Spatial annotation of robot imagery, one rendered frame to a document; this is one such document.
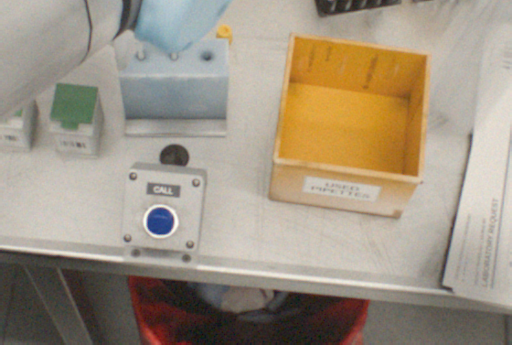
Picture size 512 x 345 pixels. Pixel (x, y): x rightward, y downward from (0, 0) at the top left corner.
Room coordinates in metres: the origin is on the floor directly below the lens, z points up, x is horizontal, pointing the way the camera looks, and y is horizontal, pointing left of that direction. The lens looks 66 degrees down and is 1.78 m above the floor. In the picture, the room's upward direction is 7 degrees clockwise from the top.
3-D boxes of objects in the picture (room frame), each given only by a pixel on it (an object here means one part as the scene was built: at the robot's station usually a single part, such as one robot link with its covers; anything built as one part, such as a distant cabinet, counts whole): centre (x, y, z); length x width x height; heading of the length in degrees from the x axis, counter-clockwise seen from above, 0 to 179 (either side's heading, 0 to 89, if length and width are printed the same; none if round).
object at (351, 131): (0.41, -0.08, 0.92); 0.13 x 0.13 x 0.10; 89
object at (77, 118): (0.39, 0.17, 0.91); 0.05 x 0.04 x 0.07; 1
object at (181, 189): (0.33, 0.08, 0.92); 0.13 x 0.07 x 0.08; 1
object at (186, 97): (0.44, 0.08, 0.92); 0.10 x 0.07 x 0.10; 98
